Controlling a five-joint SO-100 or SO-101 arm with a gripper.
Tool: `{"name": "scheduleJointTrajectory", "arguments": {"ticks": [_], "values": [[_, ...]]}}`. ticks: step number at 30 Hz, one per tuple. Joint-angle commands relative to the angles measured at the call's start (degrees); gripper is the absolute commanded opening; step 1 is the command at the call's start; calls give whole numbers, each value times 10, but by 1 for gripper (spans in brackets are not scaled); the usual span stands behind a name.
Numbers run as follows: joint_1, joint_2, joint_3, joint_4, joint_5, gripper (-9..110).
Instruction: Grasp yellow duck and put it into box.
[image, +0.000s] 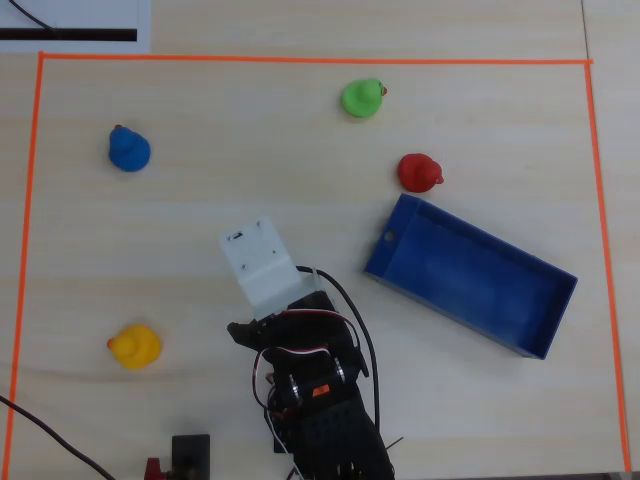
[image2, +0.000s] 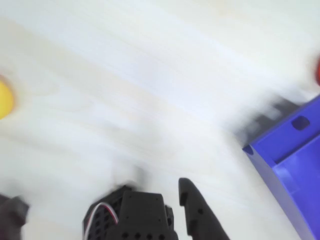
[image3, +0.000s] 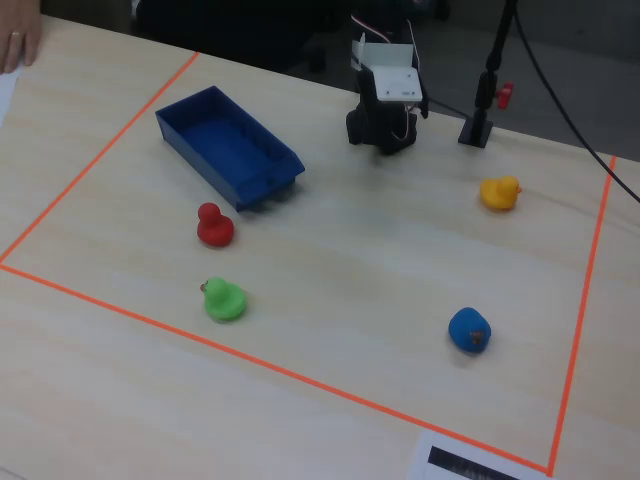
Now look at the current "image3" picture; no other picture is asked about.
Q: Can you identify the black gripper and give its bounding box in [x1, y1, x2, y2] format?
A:
[345, 69, 401, 149]

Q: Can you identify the yellow rubber duck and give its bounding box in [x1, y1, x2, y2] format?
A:
[478, 175, 523, 213]

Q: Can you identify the white printed paper sheet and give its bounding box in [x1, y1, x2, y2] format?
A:
[0, 67, 24, 127]

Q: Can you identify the blue plastic box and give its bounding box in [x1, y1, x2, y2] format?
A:
[154, 85, 306, 213]

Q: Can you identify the red rubber duck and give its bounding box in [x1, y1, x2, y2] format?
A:
[196, 201, 236, 249]

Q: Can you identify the green rubber duck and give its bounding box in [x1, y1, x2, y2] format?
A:
[199, 277, 247, 322]

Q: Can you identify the blue rubber duck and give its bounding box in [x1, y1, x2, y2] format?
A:
[447, 306, 493, 355]

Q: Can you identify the person's hand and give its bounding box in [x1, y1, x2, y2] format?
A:
[0, 0, 43, 74]

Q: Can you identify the black office chair base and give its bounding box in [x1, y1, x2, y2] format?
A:
[299, 29, 351, 76]

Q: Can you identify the orange tape strip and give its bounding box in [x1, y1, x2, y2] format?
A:
[0, 51, 201, 265]
[547, 155, 617, 476]
[0, 263, 554, 476]

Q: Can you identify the white paper with black bar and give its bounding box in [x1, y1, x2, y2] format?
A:
[408, 429, 551, 480]

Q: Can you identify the red white servo wire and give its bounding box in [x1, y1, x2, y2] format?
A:
[389, 102, 421, 142]

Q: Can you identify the thin black cable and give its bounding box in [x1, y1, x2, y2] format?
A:
[424, 95, 474, 121]

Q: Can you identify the black camera stand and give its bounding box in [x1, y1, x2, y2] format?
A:
[458, 0, 519, 148]

